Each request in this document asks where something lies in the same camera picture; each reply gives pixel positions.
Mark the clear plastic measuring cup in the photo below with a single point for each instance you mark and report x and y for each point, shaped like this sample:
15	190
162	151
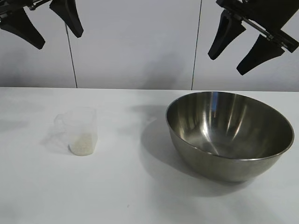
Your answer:
79	121

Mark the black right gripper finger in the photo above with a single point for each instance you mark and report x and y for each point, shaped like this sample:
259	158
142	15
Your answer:
227	30
262	52

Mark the stainless steel mixing bowl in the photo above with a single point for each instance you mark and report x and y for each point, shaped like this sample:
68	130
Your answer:
222	168

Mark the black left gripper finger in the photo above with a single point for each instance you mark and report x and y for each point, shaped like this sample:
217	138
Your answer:
25	32
70	16

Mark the white rice grains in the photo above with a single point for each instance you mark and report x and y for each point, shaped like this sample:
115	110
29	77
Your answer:
81	145

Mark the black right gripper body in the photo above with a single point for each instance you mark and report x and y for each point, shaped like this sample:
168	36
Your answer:
268	16

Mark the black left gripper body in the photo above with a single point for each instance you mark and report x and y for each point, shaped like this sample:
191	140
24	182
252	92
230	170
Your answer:
9	7

